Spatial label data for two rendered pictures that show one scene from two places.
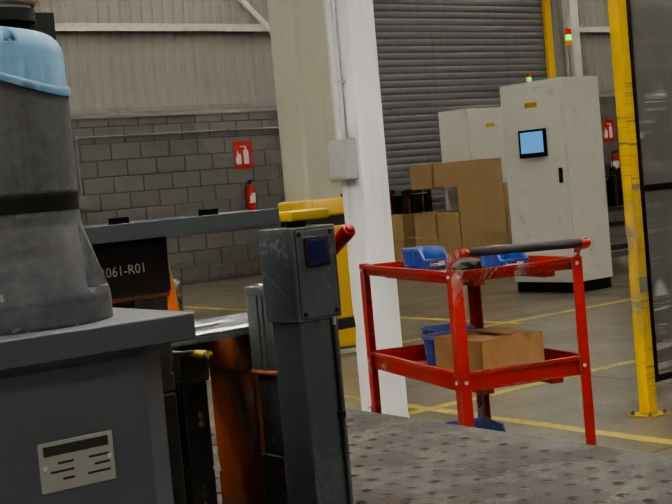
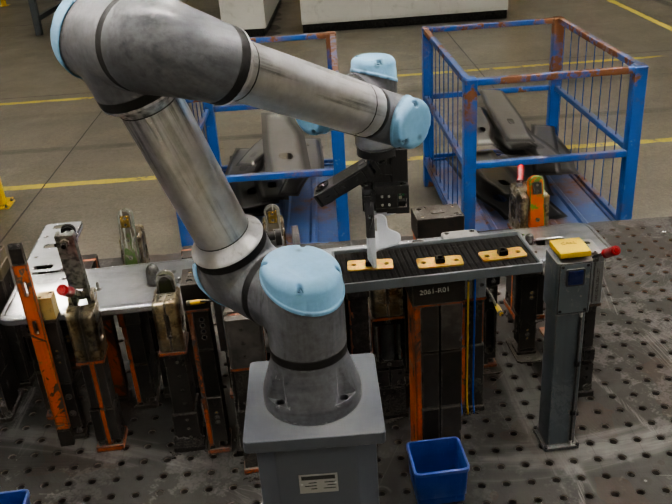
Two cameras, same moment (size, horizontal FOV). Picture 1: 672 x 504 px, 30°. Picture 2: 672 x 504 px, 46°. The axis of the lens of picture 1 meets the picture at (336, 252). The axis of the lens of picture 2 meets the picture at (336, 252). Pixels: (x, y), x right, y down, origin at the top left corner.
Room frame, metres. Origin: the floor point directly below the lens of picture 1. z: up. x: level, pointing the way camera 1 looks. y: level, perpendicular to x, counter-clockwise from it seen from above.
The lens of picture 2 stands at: (0.18, -0.38, 1.84)
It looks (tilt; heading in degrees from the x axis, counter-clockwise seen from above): 26 degrees down; 36
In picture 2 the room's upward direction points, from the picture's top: 4 degrees counter-clockwise
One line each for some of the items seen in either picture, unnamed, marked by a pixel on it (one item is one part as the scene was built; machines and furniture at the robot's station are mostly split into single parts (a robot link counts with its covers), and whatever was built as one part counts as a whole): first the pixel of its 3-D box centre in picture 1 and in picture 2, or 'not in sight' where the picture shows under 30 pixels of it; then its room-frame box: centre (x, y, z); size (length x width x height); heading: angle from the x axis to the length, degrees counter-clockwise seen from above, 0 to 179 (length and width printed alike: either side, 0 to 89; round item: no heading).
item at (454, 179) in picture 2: not in sight; (516, 134); (3.97, 1.15, 0.47); 1.20 x 0.80 x 0.95; 37
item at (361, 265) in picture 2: not in sight; (370, 262); (1.27, 0.34, 1.17); 0.08 x 0.04 x 0.01; 123
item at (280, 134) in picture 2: not in sight; (267, 150); (3.24, 2.22, 0.47); 1.20 x 0.80 x 0.95; 35
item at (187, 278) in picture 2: not in sight; (207, 363); (1.14, 0.67, 0.91); 0.07 x 0.05 x 0.42; 40
